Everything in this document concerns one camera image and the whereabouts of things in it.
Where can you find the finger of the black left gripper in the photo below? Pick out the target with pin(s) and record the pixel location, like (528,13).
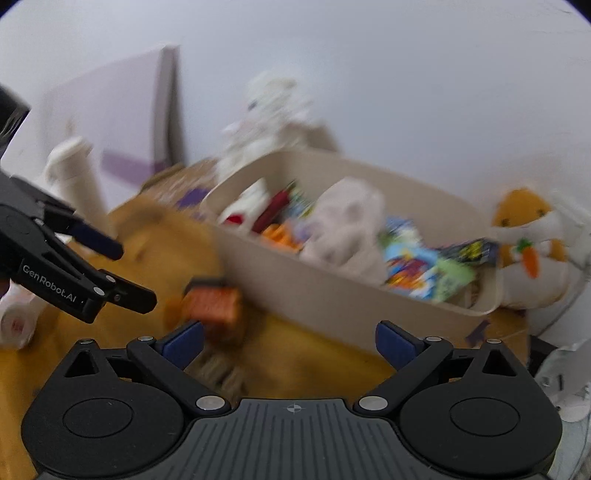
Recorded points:
(61,218)
(106,287)

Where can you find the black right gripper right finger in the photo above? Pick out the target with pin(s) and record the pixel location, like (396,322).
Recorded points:
(418,364)

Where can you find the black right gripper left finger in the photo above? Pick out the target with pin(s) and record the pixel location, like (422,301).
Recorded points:
(160,363)

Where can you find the orange lid container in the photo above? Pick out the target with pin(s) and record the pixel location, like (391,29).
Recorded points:
(212,302)

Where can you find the green snack bag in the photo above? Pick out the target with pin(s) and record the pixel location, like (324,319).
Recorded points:
(453,276)

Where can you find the colourful blue snack pack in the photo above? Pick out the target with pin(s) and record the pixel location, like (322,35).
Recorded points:
(411,265)

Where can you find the black pink candy bar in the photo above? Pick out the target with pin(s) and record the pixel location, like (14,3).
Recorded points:
(479,252)

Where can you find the pink fluffy scrunchie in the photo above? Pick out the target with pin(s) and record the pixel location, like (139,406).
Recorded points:
(344,229)

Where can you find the orange scrunchie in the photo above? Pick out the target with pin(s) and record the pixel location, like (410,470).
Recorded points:
(281,237)

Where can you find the white thermos bottle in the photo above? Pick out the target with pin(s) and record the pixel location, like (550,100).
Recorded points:
(70,174)

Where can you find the white red headphones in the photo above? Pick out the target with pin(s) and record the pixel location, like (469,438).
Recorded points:
(20,311)

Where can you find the beige plastic storage bin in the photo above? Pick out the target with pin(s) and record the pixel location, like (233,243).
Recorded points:
(325,301)

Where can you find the purple white board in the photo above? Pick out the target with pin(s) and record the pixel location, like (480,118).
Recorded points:
(121,109)

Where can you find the brown floral tissue box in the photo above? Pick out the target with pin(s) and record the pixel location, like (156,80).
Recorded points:
(182,187)

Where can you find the orange hamster plush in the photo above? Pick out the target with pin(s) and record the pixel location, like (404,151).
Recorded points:
(533,259)

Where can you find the white plush bunny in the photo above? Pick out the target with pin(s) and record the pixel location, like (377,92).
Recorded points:
(278,116)

